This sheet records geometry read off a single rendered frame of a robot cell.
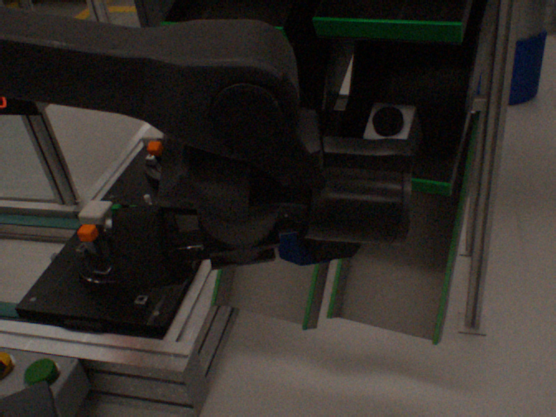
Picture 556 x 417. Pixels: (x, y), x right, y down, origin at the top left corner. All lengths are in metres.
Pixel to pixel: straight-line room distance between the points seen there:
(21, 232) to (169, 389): 0.49
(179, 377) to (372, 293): 0.27
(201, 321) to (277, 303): 0.12
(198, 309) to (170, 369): 0.10
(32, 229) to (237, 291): 0.49
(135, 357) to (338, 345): 0.30
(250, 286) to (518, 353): 0.39
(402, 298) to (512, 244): 0.38
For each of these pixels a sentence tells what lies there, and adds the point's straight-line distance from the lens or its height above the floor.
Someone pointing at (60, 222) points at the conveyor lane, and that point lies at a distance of 1.13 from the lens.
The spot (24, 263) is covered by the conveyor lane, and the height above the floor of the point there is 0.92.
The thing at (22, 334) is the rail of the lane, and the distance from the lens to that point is 0.92.
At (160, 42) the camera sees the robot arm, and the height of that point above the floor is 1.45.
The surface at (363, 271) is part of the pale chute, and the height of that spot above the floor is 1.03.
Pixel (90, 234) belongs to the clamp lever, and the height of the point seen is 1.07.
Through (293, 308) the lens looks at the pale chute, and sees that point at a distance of 0.76.
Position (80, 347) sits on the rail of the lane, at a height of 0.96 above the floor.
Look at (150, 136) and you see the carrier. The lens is 1.22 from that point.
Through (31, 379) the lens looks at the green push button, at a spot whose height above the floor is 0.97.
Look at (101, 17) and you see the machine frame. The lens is 2.05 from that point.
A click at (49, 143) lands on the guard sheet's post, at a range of 1.08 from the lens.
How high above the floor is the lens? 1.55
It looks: 37 degrees down
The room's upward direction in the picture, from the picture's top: 8 degrees counter-clockwise
